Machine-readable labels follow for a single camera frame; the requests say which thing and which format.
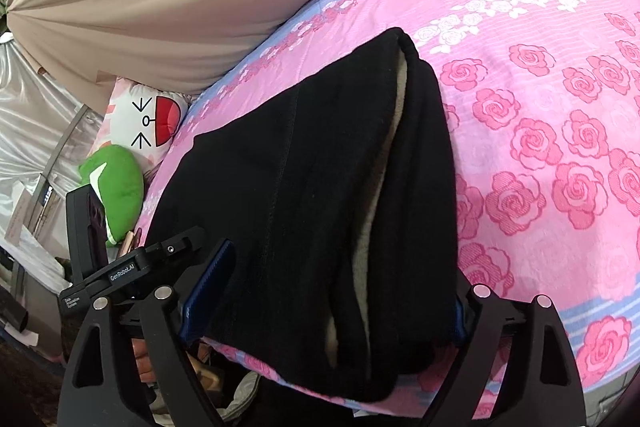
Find white cartoon face pillow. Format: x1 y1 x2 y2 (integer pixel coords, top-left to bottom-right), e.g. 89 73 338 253
90 75 189 178

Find gold smartphone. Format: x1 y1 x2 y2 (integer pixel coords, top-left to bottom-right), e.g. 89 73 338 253
117 231 136 258

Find black pants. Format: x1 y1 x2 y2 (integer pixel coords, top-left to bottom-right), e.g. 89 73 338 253
148 28 458 402

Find green plush pillow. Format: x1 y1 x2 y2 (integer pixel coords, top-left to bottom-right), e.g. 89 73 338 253
78 145 144 246

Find person's left hand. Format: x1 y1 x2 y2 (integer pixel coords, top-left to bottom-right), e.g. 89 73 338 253
130 337 212 385

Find pink rose bedsheet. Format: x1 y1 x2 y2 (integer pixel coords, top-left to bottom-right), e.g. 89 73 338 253
138 0 639 425

